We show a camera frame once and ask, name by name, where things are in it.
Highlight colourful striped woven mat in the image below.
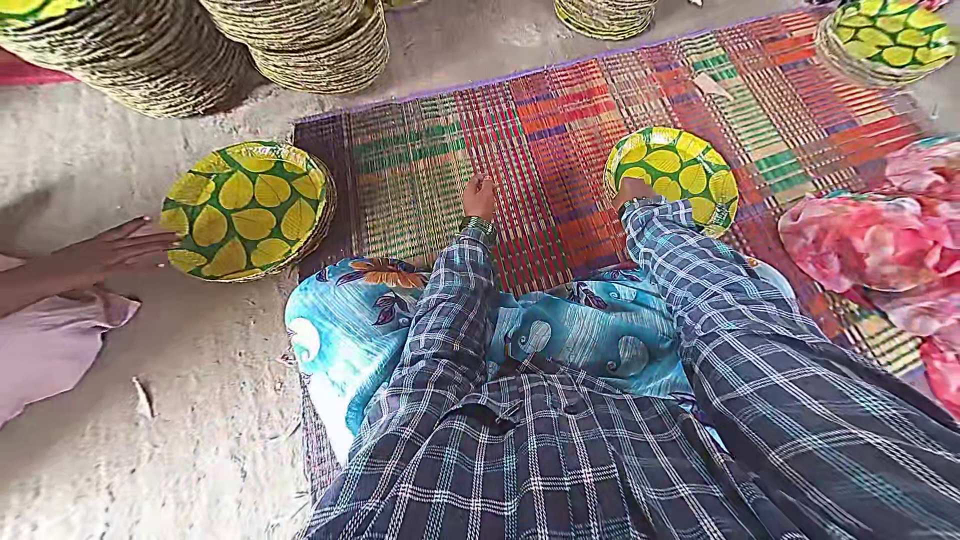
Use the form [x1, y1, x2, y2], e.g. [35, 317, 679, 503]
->
[292, 6, 960, 500]

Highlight pink floral cloth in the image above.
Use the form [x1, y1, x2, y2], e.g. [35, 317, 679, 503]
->
[777, 136, 960, 423]

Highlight person's left hand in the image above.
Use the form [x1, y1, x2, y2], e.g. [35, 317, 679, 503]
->
[462, 174, 498, 225]

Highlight red cloth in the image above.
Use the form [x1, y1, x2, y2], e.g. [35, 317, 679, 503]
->
[0, 48, 78, 87]

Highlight stack of leaf-print plates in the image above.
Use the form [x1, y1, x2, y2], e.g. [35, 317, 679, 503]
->
[0, 0, 256, 120]
[198, 0, 391, 96]
[815, 0, 959, 90]
[553, 0, 660, 42]
[161, 141, 337, 284]

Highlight person's left forearm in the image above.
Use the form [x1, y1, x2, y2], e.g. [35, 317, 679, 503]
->
[352, 216, 500, 459]

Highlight person's right hand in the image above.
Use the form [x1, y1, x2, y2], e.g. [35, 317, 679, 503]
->
[612, 177, 657, 214]

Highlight beige scrap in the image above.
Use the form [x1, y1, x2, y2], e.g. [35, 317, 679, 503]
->
[691, 71, 735, 102]

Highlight yellow green leaf-print plate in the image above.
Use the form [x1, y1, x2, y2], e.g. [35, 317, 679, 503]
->
[603, 126, 741, 240]

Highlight person's right forearm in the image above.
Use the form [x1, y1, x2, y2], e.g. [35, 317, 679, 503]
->
[619, 196, 960, 540]

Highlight person's body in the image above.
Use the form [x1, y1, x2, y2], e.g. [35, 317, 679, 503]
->
[298, 360, 834, 540]

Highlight person's legs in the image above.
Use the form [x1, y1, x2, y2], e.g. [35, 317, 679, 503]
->
[285, 256, 796, 468]

